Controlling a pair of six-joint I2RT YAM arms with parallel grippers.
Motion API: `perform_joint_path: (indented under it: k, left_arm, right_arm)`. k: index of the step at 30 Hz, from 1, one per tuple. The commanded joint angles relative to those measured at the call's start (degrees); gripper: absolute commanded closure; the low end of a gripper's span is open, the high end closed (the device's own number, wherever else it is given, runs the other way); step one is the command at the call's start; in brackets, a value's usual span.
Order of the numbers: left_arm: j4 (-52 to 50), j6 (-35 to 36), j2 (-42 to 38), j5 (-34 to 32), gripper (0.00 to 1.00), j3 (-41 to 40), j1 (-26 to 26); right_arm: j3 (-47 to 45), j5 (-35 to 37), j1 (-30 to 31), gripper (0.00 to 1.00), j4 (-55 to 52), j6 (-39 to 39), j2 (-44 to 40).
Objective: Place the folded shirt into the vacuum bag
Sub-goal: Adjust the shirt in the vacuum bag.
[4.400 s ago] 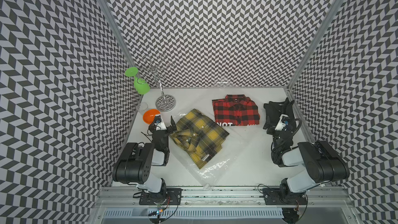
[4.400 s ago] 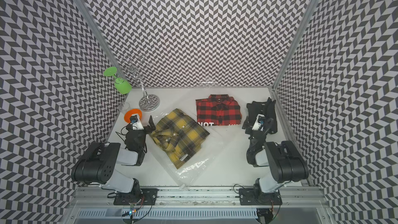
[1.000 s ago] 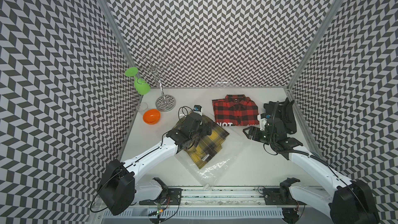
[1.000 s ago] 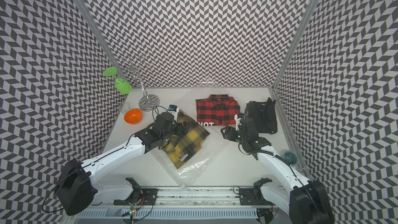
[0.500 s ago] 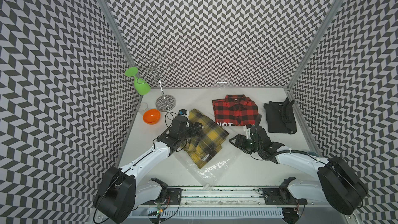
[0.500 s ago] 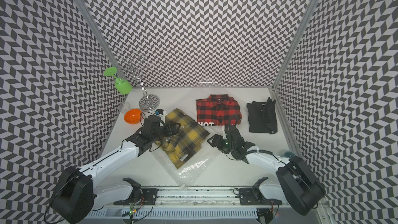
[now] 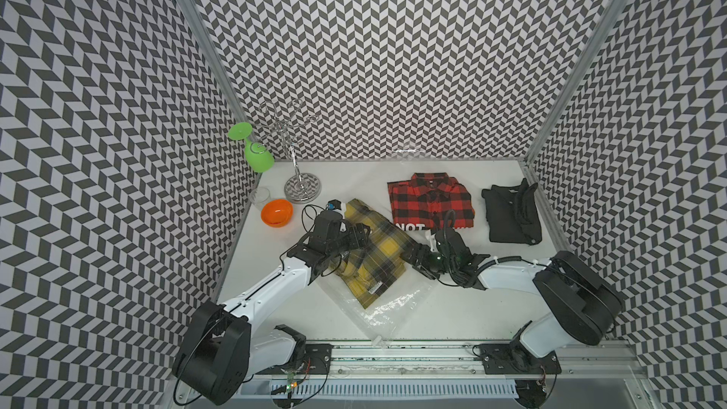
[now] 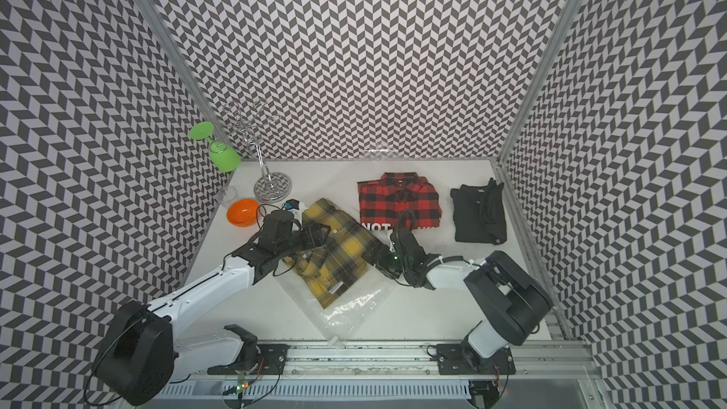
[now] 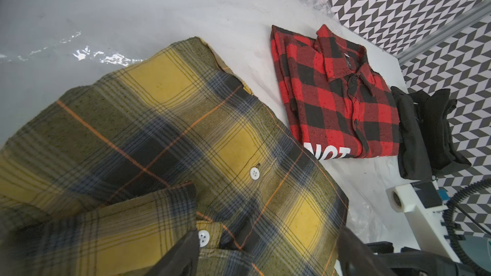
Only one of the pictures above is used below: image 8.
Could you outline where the yellow plaid shirt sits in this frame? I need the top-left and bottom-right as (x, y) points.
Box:
(283, 198), (384, 309)

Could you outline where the orange plastic bowl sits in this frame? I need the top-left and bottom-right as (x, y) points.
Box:
(226, 199), (259, 227)

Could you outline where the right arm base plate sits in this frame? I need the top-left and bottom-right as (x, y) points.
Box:
(427, 343), (516, 376)

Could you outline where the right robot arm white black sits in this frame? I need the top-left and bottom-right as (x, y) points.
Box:
(367, 226), (554, 368)

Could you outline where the chrome glass holder stand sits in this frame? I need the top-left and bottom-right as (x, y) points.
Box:
(223, 100), (293, 204)

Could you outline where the red black plaid shirt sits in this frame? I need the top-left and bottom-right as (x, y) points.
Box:
(357, 172), (442, 229)

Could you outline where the clear plastic vacuum bag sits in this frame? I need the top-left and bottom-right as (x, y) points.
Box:
(276, 199), (395, 342)

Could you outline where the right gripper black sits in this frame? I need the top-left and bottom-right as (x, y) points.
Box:
(360, 243), (411, 280)

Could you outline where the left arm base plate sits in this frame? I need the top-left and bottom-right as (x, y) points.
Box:
(207, 324), (290, 376)

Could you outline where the black folded shirt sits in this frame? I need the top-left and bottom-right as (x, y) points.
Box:
(450, 178), (507, 245)

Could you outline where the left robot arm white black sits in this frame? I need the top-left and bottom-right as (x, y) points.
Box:
(90, 209), (331, 406)

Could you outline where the green plastic wine glass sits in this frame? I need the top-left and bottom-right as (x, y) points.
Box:
(189, 121), (242, 173)

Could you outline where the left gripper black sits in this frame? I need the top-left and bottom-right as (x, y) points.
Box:
(276, 220), (331, 259)

